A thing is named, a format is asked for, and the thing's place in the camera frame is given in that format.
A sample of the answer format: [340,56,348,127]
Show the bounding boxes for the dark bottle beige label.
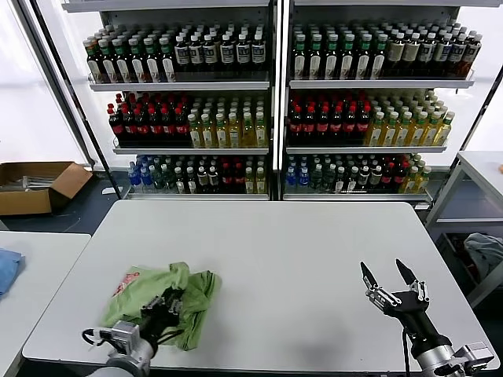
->
[388,31,406,78]
[404,31,421,78]

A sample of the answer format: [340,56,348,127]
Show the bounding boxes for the dark bottle green cap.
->
[308,34,325,81]
[86,37,101,83]
[372,34,388,81]
[356,34,373,81]
[143,37,161,83]
[292,34,309,81]
[112,38,130,83]
[340,34,357,81]
[128,37,146,83]
[324,34,340,81]
[97,38,116,83]
[159,37,177,82]

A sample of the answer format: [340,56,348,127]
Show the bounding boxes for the black window frame post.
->
[29,0,123,197]

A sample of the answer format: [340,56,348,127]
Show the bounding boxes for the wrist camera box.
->
[100,320,138,349]
[451,341,496,372]

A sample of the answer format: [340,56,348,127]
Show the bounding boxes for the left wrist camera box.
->
[100,320,138,349]

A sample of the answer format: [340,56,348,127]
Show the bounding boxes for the black storage crate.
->
[438,233,483,294]

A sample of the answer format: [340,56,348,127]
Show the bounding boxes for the metal parts in carton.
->
[0,174,54,192]

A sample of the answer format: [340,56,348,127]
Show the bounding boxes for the white metal shelf rack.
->
[61,0,282,202]
[281,0,479,203]

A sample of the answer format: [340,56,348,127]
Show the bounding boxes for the grey-blue crumpled cloth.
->
[464,232,503,284]

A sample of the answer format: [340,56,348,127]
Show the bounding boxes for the dark bottle blue white label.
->
[463,34,484,78]
[250,32,266,74]
[418,32,436,78]
[188,34,204,74]
[218,33,235,74]
[449,33,468,78]
[433,33,452,78]
[234,33,251,74]
[202,34,219,74]
[174,34,190,74]

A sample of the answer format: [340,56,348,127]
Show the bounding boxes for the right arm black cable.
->
[400,329,413,377]

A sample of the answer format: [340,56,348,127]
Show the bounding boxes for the green polo shirt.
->
[101,262,222,351]

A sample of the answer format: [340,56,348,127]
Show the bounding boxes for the blue folded cloth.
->
[0,247,27,299]

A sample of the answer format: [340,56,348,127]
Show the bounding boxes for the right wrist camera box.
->
[451,341,496,372]

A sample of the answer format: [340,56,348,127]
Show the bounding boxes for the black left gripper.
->
[139,288,185,345]

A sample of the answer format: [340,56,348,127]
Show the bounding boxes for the white frame table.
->
[424,151,503,309]

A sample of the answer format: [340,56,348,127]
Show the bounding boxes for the grey window frame post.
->
[15,0,97,168]

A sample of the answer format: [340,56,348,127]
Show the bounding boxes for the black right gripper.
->
[360,258,443,342]

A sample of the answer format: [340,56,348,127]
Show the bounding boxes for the brown cardboard box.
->
[0,160,94,216]

